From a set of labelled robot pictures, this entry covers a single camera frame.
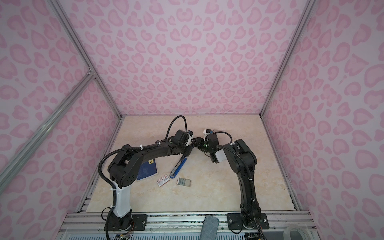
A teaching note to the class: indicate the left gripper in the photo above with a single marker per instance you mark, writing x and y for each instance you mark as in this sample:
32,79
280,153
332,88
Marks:
189,151

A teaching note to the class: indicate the blue book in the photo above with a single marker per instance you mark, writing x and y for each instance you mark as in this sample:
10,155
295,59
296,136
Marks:
147,169

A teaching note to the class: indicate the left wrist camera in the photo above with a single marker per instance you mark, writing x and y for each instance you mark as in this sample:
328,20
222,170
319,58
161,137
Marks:
190,136

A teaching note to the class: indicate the clear tape roll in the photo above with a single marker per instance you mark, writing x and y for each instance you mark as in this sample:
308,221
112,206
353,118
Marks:
295,233

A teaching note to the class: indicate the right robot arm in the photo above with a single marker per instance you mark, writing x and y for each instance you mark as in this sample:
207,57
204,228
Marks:
243,163

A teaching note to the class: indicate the staple tray with staples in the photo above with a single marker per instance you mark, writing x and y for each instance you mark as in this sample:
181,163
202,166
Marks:
184,182

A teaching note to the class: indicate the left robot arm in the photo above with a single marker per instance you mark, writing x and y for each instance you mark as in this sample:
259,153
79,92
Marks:
125,167

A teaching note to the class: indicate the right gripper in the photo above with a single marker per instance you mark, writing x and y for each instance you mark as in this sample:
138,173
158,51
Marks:
200,141

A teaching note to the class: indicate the left aluminium frame beam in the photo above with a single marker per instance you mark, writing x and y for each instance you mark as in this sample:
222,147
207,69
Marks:
23,155

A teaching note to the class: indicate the grey foam block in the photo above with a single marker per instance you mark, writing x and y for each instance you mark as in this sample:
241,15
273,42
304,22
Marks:
209,228

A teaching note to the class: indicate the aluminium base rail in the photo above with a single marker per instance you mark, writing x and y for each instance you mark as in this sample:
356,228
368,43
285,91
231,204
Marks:
186,226

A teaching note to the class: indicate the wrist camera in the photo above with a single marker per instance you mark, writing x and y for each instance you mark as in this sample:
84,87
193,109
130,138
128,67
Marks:
207,132
190,136

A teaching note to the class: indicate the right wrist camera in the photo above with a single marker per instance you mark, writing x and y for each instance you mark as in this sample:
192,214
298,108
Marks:
207,132

